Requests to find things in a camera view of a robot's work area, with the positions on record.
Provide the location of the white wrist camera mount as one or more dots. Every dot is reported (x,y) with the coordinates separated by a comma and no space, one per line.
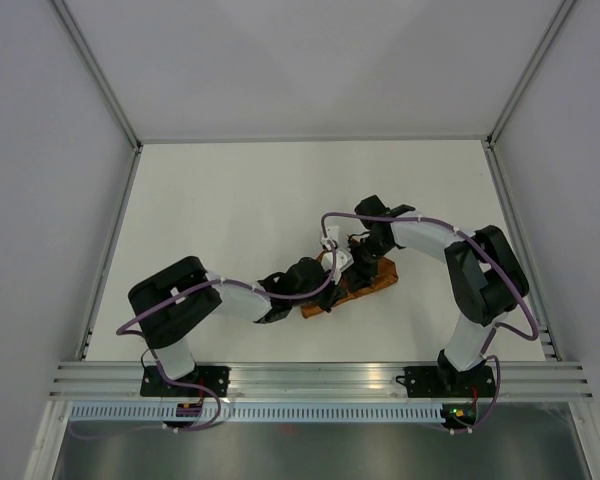
(340,263)
(330,237)

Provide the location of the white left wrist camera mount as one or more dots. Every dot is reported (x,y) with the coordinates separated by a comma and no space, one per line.
(340,263)

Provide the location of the aluminium frame post right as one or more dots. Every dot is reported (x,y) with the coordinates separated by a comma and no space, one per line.
(550,35)

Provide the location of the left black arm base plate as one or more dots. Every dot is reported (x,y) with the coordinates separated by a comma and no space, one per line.
(205,380)

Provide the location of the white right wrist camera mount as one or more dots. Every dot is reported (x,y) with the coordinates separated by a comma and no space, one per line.
(330,237)

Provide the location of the orange cloth napkin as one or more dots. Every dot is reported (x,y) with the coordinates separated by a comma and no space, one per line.
(387,276)

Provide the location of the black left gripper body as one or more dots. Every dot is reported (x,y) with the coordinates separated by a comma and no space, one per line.
(325,297)

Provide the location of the aluminium front rail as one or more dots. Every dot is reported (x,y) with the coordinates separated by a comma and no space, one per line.
(349,382)

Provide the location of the aluminium frame post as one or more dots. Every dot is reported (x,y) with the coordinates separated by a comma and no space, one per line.
(63,13)
(550,35)

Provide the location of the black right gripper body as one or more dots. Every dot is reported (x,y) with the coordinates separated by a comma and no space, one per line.
(366,254)

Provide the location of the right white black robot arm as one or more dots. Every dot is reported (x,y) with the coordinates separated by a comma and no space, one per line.
(486,278)

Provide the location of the white slotted cable duct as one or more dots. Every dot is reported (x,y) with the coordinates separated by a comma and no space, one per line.
(263,412)

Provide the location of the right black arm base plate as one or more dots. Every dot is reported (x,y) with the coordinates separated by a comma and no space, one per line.
(433,382)

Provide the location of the aluminium frame post left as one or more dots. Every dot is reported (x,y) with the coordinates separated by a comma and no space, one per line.
(63,13)

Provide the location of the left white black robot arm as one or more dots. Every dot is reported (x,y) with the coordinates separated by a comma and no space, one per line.
(172,302)

